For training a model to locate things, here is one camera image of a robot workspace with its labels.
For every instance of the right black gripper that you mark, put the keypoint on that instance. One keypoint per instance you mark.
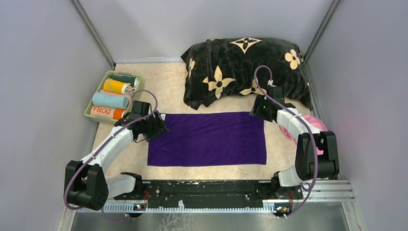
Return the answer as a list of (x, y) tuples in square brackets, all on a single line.
[(256, 109)]

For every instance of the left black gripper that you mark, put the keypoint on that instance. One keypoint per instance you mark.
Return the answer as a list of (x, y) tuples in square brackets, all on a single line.
[(159, 126)]

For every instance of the light blue towel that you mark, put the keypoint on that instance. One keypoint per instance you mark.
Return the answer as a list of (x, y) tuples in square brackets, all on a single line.
[(111, 101)]

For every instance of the purple towel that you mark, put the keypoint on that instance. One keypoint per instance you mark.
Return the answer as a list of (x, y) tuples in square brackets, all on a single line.
[(217, 139)]

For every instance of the black floral blanket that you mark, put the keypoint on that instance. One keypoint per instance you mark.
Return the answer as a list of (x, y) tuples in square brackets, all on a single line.
[(224, 67)]

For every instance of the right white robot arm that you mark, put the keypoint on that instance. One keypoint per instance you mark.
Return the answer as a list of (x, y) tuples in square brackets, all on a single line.
[(316, 152)]

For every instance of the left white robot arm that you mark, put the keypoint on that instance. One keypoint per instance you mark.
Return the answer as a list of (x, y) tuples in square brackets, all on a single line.
[(85, 183)]

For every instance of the green plastic basket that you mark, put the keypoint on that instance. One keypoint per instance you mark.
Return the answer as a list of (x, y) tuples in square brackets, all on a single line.
[(132, 96)]

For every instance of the dark green rolled towel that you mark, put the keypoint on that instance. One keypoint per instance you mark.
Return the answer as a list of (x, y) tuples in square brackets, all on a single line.
[(131, 80)]

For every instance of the orange DORA rolled towel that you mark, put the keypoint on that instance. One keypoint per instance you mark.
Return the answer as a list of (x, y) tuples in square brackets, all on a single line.
[(107, 113)]

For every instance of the yellow rolled towel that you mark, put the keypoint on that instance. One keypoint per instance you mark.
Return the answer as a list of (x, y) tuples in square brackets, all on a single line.
[(114, 86)]

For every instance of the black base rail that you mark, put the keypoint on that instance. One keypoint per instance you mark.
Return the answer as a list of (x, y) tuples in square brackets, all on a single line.
[(210, 194)]

